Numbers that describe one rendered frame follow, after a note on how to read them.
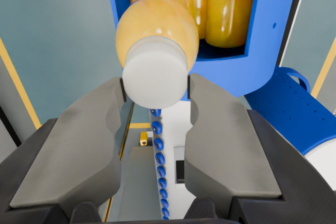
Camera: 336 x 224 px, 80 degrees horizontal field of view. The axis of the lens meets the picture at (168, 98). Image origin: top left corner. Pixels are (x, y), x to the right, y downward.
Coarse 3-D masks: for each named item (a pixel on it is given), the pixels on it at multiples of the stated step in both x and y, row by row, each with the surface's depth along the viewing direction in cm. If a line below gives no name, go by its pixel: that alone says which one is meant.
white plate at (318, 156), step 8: (320, 144) 62; (328, 144) 61; (312, 152) 63; (320, 152) 63; (328, 152) 63; (312, 160) 65; (320, 160) 65; (328, 160) 65; (320, 168) 67; (328, 168) 67; (328, 176) 69
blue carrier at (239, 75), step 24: (120, 0) 37; (264, 0) 23; (288, 0) 25; (264, 24) 24; (216, 48) 44; (240, 48) 43; (264, 48) 26; (192, 72) 26; (216, 72) 26; (240, 72) 27; (264, 72) 29
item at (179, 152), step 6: (174, 150) 75; (180, 150) 75; (174, 156) 73; (180, 156) 73; (174, 162) 71; (180, 162) 68; (174, 168) 68; (180, 168) 66; (174, 174) 67; (180, 174) 65; (180, 180) 64; (180, 186) 64
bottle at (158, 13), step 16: (144, 0) 15; (160, 0) 15; (176, 0) 16; (128, 16) 15; (144, 16) 14; (160, 16) 13; (176, 16) 14; (192, 16) 17; (128, 32) 14; (144, 32) 13; (160, 32) 13; (176, 32) 13; (192, 32) 15; (128, 48) 14; (176, 48) 13; (192, 48) 14; (192, 64) 15
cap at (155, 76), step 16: (144, 48) 11; (160, 48) 11; (128, 64) 11; (144, 64) 11; (160, 64) 11; (176, 64) 11; (128, 80) 11; (144, 80) 12; (160, 80) 12; (176, 80) 12; (144, 96) 12; (160, 96) 12; (176, 96) 12
